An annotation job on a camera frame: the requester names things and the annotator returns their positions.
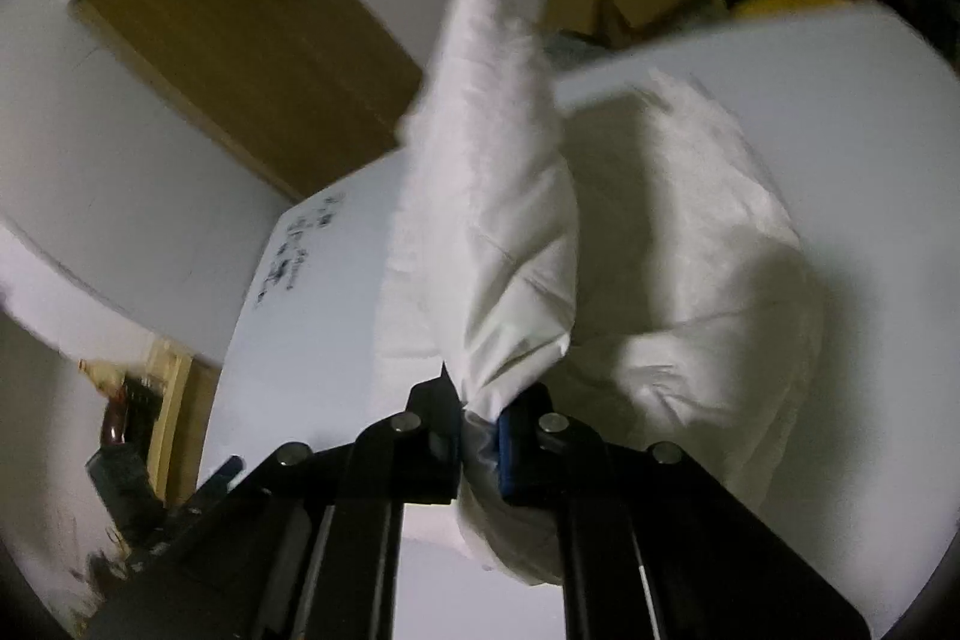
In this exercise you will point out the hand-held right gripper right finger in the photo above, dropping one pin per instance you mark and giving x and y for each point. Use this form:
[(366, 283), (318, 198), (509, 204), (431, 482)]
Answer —
[(517, 452)]

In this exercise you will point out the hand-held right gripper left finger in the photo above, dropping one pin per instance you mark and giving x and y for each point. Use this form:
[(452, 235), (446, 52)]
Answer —
[(431, 441)]

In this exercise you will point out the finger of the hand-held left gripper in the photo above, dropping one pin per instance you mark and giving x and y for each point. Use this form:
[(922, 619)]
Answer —
[(223, 471)]

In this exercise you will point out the white coverall garment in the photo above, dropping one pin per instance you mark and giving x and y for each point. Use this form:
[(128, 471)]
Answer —
[(675, 280)]

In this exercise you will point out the dark red object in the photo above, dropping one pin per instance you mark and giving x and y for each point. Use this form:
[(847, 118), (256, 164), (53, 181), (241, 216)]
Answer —
[(118, 419)]

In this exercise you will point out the light wooden shelf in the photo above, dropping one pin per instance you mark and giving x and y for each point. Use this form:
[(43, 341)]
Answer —
[(169, 400)]

